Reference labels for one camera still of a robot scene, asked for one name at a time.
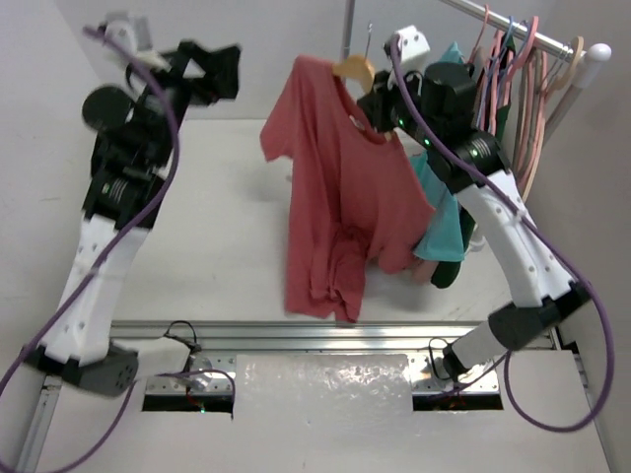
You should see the salmon red t-shirt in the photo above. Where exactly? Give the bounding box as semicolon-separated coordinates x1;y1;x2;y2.
260;55;434;322

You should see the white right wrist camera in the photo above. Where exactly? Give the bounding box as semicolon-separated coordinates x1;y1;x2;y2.
384;25;431;71

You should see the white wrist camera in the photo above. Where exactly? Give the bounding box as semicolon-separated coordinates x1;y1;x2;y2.
384;25;431;71
103;12;169;69

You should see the chrome hanging rail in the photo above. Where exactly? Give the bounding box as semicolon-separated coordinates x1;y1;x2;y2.
440;0;574;61

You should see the aluminium frame rail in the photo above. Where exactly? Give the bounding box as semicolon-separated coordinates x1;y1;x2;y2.
14;128;563;473

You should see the pink hanger with blue hook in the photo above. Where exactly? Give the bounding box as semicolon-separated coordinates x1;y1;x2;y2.
476;16;539;135

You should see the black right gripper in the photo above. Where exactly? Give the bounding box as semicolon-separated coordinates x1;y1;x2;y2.
362;63;442;149

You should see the pink empty hanger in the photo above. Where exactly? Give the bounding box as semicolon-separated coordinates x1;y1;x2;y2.
512;49;547;201

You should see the grey rack upright pole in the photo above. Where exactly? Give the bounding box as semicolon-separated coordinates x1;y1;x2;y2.
340;0;356;59

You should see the dark green hanging garment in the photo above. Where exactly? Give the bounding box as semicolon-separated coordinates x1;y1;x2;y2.
431;41;511;289

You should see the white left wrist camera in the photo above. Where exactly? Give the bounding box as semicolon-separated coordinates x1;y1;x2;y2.
103;12;169;69

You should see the beige empty hanger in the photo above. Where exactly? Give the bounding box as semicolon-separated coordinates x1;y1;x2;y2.
518;35;585;201

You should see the beige pink garment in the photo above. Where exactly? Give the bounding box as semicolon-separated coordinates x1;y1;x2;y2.
410;259;440;285

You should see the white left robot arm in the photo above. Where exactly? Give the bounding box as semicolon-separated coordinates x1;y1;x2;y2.
24;40;242;397

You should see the teal t-shirt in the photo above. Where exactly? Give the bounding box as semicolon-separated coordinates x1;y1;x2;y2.
409;151;464;262

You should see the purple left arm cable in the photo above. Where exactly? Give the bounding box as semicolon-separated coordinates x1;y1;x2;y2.
0;27;238;473

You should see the white rack corner post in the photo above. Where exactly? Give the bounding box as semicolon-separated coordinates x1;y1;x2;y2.
543;43;612;144

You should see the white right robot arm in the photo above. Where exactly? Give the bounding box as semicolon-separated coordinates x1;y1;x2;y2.
358;62;590;379

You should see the wooden clothes hanger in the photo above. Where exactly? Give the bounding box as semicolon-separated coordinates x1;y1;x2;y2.
330;22;395;142

